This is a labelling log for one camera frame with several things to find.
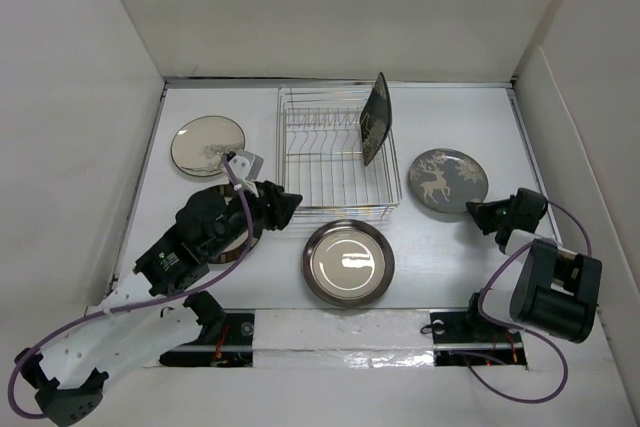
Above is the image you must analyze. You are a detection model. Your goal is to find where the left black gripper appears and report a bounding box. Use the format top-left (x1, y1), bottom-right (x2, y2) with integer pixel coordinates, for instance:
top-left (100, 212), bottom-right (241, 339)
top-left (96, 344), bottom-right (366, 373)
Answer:
top-left (206, 178), bottom-right (301, 258)

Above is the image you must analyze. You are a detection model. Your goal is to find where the grey deer round plate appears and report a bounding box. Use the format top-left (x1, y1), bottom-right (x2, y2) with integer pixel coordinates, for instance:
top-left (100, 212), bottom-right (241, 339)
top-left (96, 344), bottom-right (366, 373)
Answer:
top-left (408, 148), bottom-right (489, 215)

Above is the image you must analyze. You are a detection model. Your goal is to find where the metal rimmed round plate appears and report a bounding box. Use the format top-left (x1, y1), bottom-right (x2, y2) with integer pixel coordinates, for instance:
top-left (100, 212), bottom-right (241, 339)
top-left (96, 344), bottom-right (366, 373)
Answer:
top-left (301, 219), bottom-right (395, 309)

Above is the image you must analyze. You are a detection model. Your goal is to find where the dark floral rectangular plate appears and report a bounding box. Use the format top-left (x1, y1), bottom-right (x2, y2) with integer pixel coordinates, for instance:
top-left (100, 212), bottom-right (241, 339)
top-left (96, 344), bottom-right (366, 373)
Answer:
top-left (359, 72), bottom-right (393, 166)

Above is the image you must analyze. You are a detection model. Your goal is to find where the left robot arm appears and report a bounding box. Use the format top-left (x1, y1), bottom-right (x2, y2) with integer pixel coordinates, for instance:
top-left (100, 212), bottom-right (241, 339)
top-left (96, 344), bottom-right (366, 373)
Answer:
top-left (7, 181), bottom-right (303, 426)

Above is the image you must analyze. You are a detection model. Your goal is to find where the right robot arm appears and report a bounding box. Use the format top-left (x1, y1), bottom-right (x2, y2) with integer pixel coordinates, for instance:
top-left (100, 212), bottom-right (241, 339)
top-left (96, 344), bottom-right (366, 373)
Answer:
top-left (465, 188), bottom-right (602, 344)

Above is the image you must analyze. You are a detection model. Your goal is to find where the cream plate checkered rim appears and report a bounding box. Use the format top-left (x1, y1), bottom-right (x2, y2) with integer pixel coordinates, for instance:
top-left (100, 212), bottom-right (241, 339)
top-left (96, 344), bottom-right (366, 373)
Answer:
top-left (209, 185), bottom-right (263, 265)

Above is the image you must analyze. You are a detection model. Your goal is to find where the cream plate with tree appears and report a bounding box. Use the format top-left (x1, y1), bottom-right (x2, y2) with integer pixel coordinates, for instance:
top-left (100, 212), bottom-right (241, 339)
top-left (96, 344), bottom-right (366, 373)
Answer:
top-left (170, 116), bottom-right (246, 177)

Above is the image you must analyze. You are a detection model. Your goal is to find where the wire dish rack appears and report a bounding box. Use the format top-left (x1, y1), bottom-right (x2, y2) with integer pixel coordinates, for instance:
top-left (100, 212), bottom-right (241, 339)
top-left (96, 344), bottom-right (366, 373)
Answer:
top-left (276, 82), bottom-right (402, 223)

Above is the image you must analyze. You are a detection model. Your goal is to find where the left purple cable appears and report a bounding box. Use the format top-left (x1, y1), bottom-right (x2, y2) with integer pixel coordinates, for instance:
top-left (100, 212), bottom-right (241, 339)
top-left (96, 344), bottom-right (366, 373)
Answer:
top-left (8, 154), bottom-right (254, 421)

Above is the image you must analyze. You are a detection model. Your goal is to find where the purple cable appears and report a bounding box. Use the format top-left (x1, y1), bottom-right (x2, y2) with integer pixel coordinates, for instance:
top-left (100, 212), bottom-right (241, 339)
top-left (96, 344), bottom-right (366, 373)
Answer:
top-left (8, 154), bottom-right (254, 421)
top-left (462, 201), bottom-right (592, 404)

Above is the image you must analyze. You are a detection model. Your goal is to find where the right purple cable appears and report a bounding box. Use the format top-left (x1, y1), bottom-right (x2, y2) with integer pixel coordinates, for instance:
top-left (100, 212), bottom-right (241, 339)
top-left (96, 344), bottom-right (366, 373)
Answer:
top-left (462, 201), bottom-right (592, 404)

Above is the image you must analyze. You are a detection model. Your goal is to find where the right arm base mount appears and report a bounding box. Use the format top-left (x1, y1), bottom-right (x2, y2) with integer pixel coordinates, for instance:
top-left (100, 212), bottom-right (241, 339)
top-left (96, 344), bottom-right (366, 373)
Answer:
top-left (421, 310), bottom-right (527, 367)

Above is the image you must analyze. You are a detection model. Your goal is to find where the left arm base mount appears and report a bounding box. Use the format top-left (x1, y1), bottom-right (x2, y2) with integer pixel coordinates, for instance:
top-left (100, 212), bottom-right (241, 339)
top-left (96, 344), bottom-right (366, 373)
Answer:
top-left (158, 310), bottom-right (255, 368)

